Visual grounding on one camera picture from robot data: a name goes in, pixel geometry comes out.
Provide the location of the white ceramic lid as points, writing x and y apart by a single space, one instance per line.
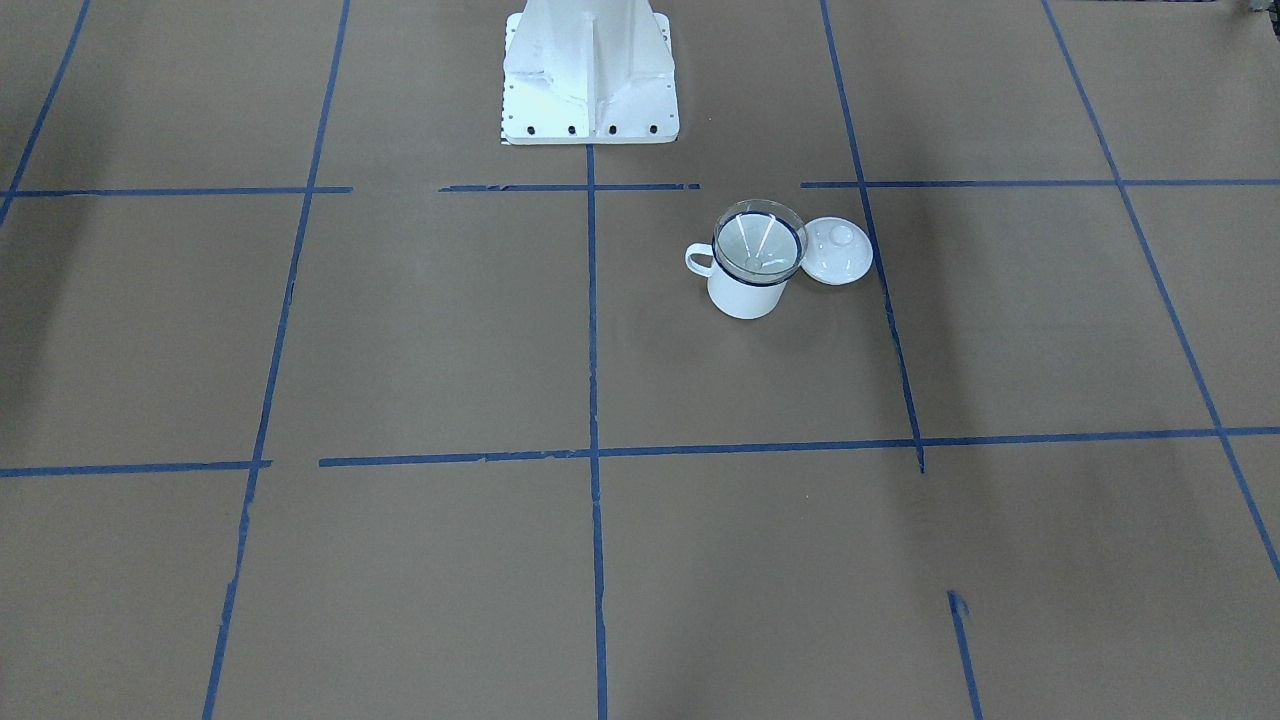
838 252

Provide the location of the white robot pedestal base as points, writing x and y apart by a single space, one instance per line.
580 72

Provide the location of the white enamel mug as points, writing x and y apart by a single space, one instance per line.
733 298

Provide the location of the clear glass funnel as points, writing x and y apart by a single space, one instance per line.
759 242

